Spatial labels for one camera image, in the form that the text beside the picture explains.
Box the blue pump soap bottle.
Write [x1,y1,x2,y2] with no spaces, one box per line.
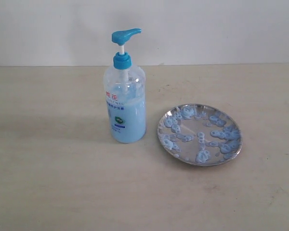
[103,28,146,143]

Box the blue-grey mold colony cluster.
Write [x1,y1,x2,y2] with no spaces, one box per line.
[158,105,240,164]

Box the round metal plate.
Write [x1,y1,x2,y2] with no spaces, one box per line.
[156,103,243,167]

